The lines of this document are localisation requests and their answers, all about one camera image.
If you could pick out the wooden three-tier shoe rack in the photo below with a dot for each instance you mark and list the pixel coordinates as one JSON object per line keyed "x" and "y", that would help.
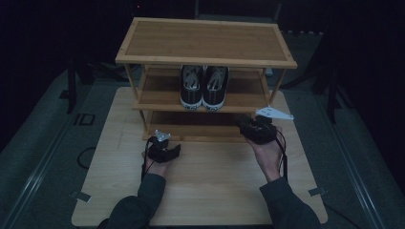
{"x": 203, "y": 41}

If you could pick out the metal floor rail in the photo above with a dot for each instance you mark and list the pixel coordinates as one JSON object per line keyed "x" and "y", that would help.
{"x": 35, "y": 178}
{"x": 353, "y": 171}

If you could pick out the person's right hand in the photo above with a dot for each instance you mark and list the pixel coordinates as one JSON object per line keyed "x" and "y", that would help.
{"x": 267, "y": 159}

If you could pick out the black metal stand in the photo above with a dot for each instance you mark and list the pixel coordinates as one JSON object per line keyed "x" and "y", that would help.
{"x": 72, "y": 89}

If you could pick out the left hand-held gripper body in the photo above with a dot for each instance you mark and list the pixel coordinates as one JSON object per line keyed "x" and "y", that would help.
{"x": 159, "y": 149}

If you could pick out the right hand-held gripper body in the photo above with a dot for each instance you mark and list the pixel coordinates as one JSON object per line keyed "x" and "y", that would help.
{"x": 261, "y": 130}

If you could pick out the grey tape strip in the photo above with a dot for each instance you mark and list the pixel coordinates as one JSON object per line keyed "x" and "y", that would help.
{"x": 81, "y": 196}
{"x": 317, "y": 191}

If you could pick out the person's left hand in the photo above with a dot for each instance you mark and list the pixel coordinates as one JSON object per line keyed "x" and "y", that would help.
{"x": 157, "y": 168}

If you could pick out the black canvas sneaker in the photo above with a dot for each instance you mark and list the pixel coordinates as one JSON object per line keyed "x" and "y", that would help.
{"x": 215, "y": 87}
{"x": 191, "y": 87}

